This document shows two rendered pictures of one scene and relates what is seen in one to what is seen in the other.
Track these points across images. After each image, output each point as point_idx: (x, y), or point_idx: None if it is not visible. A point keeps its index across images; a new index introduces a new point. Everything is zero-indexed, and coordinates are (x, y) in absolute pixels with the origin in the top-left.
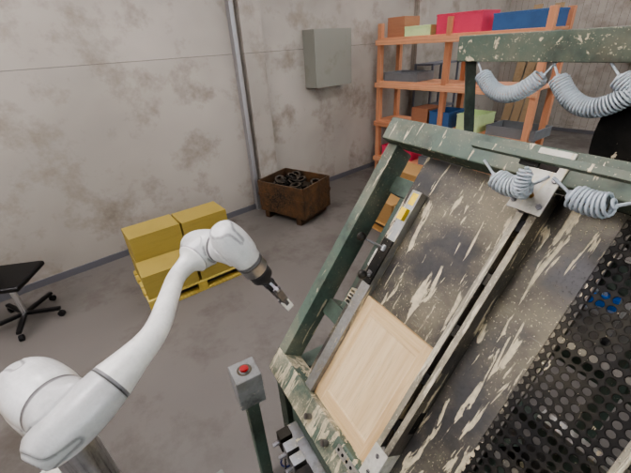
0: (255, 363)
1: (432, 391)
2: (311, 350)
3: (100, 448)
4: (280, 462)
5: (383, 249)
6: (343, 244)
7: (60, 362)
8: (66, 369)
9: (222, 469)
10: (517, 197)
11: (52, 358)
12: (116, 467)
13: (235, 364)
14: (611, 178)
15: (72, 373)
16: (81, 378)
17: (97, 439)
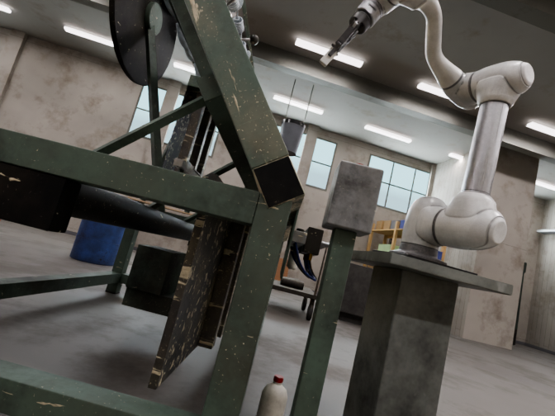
0: (338, 165)
1: None
2: (217, 182)
3: (473, 135)
4: (315, 280)
5: None
6: None
7: (491, 67)
8: (481, 69)
9: (391, 252)
10: (235, 11)
11: (500, 63)
12: (468, 161)
13: (371, 167)
14: (245, 18)
15: (475, 72)
16: (466, 73)
17: (475, 128)
